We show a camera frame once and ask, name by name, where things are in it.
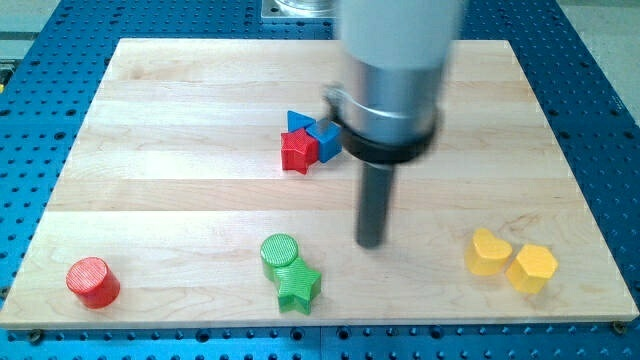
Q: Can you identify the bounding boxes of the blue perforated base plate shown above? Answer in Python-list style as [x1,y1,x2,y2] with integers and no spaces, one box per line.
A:
[1,1,639,359]

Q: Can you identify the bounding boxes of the yellow heart block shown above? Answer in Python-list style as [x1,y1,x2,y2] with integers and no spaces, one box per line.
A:
[464,228,513,276]

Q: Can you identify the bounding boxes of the green star block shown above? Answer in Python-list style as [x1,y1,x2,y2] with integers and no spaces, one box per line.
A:
[274,257,322,315]

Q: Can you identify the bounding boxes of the wooden board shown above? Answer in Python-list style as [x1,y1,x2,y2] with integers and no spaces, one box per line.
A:
[1,39,638,330]

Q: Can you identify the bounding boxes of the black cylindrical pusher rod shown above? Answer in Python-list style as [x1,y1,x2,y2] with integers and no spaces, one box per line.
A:
[356,163,395,249]

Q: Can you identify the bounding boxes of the red star block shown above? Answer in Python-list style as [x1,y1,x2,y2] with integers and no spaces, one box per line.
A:
[281,128,319,174]

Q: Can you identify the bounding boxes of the yellow hexagon block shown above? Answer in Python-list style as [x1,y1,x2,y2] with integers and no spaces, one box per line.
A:
[505,244,559,294]

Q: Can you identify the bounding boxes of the green cylinder block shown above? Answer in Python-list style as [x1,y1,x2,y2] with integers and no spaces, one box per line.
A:
[260,233,299,281]

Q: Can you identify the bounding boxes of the blue triangle block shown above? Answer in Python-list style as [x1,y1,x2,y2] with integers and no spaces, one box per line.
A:
[287,110,316,133]

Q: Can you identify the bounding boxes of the blue cube block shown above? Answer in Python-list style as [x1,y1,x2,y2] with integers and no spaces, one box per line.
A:
[306,119,342,163]

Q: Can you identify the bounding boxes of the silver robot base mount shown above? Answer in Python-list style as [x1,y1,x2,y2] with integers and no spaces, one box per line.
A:
[261,0,335,19]

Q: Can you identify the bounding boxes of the red cylinder block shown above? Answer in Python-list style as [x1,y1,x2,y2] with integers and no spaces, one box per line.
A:
[66,257,121,309]

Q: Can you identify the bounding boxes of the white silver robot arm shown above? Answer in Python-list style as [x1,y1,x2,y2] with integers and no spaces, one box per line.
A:
[327,0,466,165]

